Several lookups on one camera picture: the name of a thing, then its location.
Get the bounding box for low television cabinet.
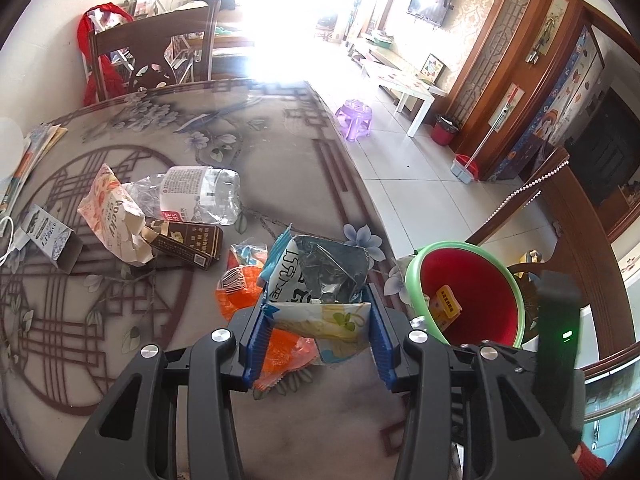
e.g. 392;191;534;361
345;30;401;68

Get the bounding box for silver lined snack bag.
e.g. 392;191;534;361
257;225;373;363

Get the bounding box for person's right forearm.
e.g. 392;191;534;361
572;442;608;480

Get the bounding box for red dustpan with handle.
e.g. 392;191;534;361
451;105;510;183

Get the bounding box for carved wooden chair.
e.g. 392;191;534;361
465;145;640;391

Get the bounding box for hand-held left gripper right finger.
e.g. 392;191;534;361
367;284;576;480

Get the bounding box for red bag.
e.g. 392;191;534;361
77;4;133;107

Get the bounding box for clear plastic bottle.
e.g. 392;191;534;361
122;166;242;226

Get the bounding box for white bead string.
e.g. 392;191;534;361
492;156;572;212

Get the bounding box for wall scroll painting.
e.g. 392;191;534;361
537;0;568;66

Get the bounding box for orange snack bag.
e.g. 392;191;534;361
216;241;321;393

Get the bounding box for white desk lamp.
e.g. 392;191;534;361
0;117;30;186

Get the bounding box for dark wooden dining chair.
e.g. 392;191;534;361
87;0;222;101

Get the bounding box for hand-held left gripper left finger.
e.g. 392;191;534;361
55;305;273;480

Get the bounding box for blue white carton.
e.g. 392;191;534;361
14;204;85;274

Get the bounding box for purple plastic stool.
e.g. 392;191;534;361
335;100;376;142

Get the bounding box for pink strawberry print carton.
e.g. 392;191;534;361
77;162;157;267

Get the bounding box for red basket with green rim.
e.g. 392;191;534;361
404;241;526;350

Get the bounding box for stack of books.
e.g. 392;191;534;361
0;122;68;206

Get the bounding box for small wall painting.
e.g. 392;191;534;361
492;85;523;131

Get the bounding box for door with cartoon stickers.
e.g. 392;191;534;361
500;25;603;181

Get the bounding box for white coffee table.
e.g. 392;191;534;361
361;59;450;138

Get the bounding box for white cable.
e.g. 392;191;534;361
0;216;16;266

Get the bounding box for wall television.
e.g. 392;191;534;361
406;0;448;27

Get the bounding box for dark brown carton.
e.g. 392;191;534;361
142;220;225;272

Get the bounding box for small red waste bin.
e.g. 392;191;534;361
431;115;460;147

